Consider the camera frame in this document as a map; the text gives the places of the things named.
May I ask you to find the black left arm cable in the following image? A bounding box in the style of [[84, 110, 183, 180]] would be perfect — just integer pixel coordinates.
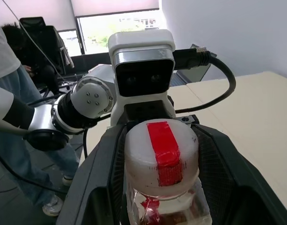
[[173, 46, 236, 114]]

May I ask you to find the seated person black hair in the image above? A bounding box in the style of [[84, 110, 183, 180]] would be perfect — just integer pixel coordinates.
[[1, 24, 62, 95]]

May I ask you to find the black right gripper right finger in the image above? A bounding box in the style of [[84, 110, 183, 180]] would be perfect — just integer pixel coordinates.
[[191, 123, 287, 225]]

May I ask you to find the person in white shirt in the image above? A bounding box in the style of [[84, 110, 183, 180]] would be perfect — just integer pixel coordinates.
[[0, 15, 81, 218]]

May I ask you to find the grey roller blind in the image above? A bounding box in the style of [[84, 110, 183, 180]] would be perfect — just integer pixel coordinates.
[[0, 0, 77, 32], [70, 0, 160, 17]]

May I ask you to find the black office chair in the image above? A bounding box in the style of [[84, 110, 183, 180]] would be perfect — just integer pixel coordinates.
[[19, 16, 75, 71]]

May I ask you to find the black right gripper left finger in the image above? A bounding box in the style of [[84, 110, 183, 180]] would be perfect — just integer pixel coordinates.
[[56, 123, 130, 225]]

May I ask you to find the white depth camera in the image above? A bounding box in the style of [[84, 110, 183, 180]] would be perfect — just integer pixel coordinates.
[[107, 29, 176, 129]]

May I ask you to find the black floor cable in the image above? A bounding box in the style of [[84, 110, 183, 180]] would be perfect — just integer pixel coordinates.
[[0, 147, 69, 195]]

